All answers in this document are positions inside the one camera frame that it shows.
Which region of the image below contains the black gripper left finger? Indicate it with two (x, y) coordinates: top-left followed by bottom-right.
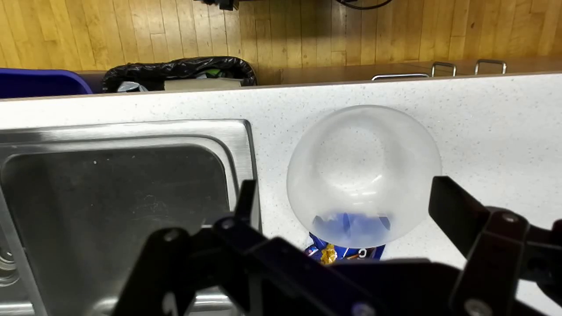
(110, 180), (375, 316)

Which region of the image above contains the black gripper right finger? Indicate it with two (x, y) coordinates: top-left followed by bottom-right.
(428, 175), (562, 316)

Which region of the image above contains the clear frosted plastic bowl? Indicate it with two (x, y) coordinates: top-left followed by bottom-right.
(284, 104), (444, 252)

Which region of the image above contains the stainless steel double sink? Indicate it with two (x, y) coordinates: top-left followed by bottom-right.
(0, 118), (261, 316)

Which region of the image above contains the steel sink drain strainer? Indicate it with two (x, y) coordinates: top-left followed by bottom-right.
(0, 243), (20, 290)

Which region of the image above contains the blue snack packet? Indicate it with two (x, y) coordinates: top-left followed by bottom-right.
(301, 211), (393, 269)

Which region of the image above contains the black trash bag bin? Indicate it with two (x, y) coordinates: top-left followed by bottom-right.
(99, 55), (257, 96)

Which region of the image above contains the blue plastic bin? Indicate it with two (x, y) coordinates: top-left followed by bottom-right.
(0, 68), (94, 101)

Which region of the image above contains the black equipment base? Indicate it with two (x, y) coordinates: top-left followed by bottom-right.
(200, 0), (240, 13)

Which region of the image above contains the silver base cabinet handle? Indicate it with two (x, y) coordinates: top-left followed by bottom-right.
(472, 59), (509, 78)
(430, 62), (458, 80)
(370, 73), (431, 83)

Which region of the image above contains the black floor cable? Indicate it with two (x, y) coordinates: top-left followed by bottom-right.
(333, 0), (394, 11)

